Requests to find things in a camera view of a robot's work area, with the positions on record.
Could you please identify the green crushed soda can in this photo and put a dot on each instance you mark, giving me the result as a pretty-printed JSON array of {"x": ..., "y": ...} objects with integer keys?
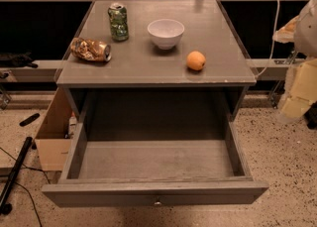
[{"x": 118, "y": 22}]

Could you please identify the cardboard box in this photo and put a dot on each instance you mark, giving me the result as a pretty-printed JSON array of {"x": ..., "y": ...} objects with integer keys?
[{"x": 52, "y": 138}]

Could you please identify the brown crushed can lying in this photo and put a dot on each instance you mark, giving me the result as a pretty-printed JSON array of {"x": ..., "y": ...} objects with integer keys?
[{"x": 90, "y": 50}]

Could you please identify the open grey top drawer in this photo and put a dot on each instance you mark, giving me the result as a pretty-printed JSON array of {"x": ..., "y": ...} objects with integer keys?
[{"x": 155, "y": 147}]

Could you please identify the orange fruit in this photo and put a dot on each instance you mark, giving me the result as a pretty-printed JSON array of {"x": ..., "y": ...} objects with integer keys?
[{"x": 195, "y": 61}]

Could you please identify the small black bar on floor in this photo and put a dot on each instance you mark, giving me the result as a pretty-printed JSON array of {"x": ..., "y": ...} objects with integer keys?
[{"x": 29, "y": 120}]

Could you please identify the black bag on ledge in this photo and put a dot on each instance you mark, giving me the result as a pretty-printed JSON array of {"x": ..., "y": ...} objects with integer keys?
[{"x": 17, "y": 60}]

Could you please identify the black pole on floor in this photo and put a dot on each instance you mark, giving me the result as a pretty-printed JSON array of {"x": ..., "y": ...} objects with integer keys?
[{"x": 5, "y": 207}]

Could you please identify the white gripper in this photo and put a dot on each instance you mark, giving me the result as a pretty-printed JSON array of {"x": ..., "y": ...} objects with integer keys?
[{"x": 307, "y": 31}]

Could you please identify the grey wooden cabinet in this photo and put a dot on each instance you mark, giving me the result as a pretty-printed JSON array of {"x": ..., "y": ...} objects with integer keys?
[{"x": 143, "y": 84}]

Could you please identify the white ceramic bowl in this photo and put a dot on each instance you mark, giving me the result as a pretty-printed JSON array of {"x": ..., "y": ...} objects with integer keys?
[{"x": 165, "y": 33}]

